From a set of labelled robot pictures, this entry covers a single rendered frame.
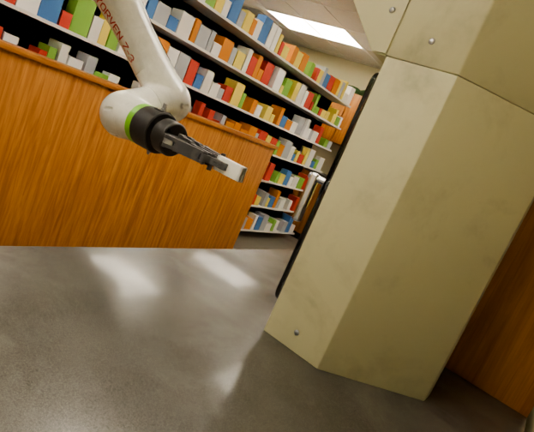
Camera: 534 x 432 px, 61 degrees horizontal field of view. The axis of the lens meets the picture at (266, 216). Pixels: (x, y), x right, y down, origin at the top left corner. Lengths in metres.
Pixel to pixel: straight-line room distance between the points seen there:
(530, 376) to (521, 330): 0.09
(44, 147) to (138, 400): 2.27
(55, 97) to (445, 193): 2.22
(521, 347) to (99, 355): 0.77
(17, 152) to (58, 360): 2.16
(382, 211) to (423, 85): 0.19
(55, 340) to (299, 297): 0.36
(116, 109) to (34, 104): 1.55
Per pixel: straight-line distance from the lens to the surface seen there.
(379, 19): 0.77
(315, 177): 0.78
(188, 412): 0.53
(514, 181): 0.77
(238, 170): 0.87
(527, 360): 1.04
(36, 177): 2.75
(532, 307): 1.02
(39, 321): 0.60
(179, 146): 0.92
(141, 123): 1.02
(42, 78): 2.60
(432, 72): 0.71
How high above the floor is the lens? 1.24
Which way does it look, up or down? 10 degrees down
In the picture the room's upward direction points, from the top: 23 degrees clockwise
